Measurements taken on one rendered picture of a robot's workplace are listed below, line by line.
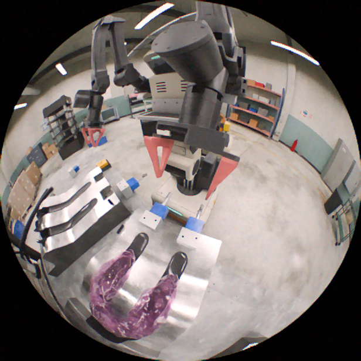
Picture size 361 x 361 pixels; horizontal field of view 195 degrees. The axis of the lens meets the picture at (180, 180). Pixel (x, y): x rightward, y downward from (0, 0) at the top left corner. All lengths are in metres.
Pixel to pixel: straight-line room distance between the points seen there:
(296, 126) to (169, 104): 5.08
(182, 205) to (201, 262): 0.75
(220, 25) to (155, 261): 0.47
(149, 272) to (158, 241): 0.08
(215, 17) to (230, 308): 0.62
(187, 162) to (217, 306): 0.59
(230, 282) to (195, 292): 0.13
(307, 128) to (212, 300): 5.38
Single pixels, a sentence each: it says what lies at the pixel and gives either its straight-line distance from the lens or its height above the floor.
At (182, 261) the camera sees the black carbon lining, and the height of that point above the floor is 0.85.
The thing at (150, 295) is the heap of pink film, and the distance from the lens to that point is 0.25.
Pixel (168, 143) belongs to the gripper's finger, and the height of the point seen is 1.04.
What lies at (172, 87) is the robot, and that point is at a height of 1.15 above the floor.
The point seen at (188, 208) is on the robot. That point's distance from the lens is 0.96.
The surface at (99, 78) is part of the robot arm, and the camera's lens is 0.51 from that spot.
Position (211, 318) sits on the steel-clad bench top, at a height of 0.80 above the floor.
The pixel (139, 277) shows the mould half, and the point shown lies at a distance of 0.27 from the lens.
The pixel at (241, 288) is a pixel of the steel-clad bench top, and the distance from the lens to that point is 0.39.
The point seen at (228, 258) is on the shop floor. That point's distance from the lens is 1.23.
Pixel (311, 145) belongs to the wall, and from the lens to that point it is 5.50.
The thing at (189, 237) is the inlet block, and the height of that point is 0.88.
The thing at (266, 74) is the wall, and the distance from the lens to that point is 5.55.
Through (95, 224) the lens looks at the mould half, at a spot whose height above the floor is 0.88.
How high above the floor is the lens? 1.13
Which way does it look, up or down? 47 degrees down
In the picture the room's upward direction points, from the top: straight up
